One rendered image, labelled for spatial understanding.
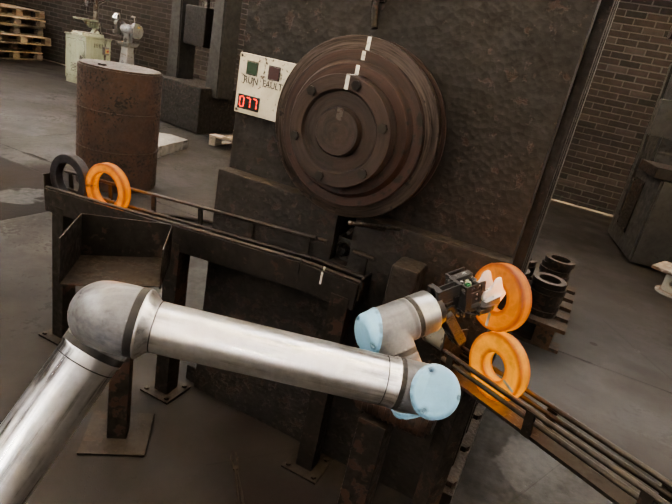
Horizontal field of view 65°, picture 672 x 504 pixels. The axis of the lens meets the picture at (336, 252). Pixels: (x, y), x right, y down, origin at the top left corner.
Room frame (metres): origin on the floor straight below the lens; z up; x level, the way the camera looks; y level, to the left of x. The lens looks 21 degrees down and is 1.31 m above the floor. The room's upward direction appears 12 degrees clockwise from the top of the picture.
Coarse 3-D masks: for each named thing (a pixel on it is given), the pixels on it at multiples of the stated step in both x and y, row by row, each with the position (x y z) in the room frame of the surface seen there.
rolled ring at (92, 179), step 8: (96, 168) 1.79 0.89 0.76; (104, 168) 1.78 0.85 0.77; (112, 168) 1.77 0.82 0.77; (88, 176) 1.80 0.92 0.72; (96, 176) 1.80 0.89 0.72; (112, 176) 1.77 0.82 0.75; (120, 176) 1.76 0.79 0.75; (88, 184) 1.80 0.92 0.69; (96, 184) 1.82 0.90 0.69; (120, 184) 1.75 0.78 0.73; (128, 184) 1.77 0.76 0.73; (88, 192) 1.80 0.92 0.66; (96, 192) 1.81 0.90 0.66; (120, 192) 1.75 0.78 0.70; (128, 192) 1.76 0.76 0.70; (104, 200) 1.81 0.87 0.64; (120, 200) 1.75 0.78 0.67; (128, 200) 1.77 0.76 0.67
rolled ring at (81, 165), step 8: (56, 160) 1.87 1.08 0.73; (64, 160) 1.85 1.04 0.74; (72, 160) 1.84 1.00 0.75; (80, 160) 1.85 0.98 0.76; (56, 168) 1.87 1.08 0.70; (80, 168) 1.82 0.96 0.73; (56, 176) 1.87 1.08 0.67; (80, 176) 1.82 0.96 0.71; (56, 184) 1.87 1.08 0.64; (64, 184) 1.89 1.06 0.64; (80, 184) 1.82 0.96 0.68; (80, 192) 1.82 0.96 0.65
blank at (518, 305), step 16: (480, 272) 1.16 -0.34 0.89; (496, 272) 1.13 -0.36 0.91; (512, 272) 1.09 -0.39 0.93; (512, 288) 1.08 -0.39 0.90; (528, 288) 1.07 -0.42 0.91; (512, 304) 1.07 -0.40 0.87; (528, 304) 1.06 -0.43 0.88; (480, 320) 1.12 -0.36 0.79; (496, 320) 1.09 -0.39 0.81; (512, 320) 1.05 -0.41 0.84
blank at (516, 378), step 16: (480, 336) 1.11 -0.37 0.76; (496, 336) 1.07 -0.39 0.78; (512, 336) 1.07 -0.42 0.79; (480, 352) 1.10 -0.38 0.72; (496, 352) 1.06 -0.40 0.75; (512, 352) 1.03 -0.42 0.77; (480, 368) 1.08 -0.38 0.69; (512, 368) 1.02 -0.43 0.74; (528, 368) 1.01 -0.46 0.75; (512, 384) 1.00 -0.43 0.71; (496, 400) 1.03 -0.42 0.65
